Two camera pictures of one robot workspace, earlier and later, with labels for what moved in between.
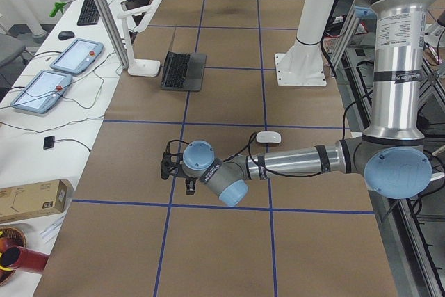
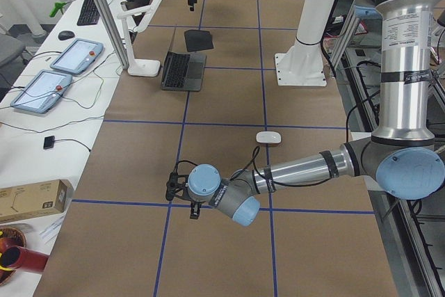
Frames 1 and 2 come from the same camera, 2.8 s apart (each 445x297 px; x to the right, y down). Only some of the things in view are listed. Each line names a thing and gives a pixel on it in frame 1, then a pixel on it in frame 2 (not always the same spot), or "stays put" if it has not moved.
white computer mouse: [268, 137] stays put
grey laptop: [183, 71] stays put
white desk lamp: [140, 67] stays put
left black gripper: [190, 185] -> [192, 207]
